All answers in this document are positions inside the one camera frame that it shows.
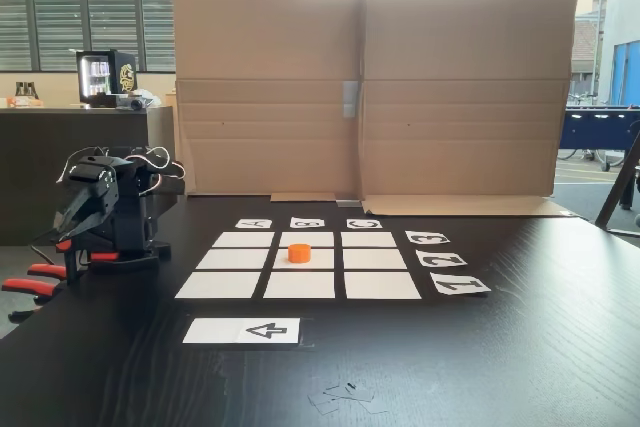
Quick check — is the white paper grid square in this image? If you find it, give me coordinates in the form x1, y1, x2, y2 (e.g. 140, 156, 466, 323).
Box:
263, 271, 335, 300
174, 271, 262, 300
279, 231, 335, 249
273, 248, 335, 270
342, 248, 407, 270
212, 231, 275, 249
344, 271, 423, 300
341, 231, 399, 249
195, 248, 270, 270

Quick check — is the dark wooden stand leg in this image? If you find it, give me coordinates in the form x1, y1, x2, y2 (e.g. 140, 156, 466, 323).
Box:
594, 121, 640, 239

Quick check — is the white arrow paper sheet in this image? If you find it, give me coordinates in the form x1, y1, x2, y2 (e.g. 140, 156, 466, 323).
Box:
182, 317, 301, 345

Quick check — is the red black clamp handle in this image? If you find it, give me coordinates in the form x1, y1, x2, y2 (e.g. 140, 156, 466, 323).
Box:
1, 276, 60, 304
27, 261, 69, 282

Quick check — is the black orange bar clamp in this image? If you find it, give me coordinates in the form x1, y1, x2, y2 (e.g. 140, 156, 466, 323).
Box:
53, 239, 124, 291

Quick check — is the grey tape strip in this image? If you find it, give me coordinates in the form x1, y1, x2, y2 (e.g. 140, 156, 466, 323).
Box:
342, 80, 360, 119

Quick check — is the white crumpled bag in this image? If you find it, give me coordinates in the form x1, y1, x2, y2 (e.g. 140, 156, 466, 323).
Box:
130, 88, 163, 107

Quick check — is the number 2 paper label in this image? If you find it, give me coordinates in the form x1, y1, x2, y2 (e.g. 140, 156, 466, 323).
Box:
415, 249, 469, 268

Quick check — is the blue foosball table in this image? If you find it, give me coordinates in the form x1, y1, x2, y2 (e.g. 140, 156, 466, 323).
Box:
558, 105, 640, 172

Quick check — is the brown cardboard screen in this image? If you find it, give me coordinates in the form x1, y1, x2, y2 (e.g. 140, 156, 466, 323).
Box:
171, 0, 580, 218

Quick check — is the black mini fridge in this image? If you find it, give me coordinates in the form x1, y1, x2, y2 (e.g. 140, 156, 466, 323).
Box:
75, 49, 137, 109

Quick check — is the white servo cable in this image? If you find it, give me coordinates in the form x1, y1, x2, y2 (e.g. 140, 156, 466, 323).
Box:
57, 145, 186, 196

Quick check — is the dark wooden counter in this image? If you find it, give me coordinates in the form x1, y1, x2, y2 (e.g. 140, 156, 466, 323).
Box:
0, 106, 176, 247

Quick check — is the number 3 paper label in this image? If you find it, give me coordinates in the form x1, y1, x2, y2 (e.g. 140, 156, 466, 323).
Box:
404, 230, 450, 246

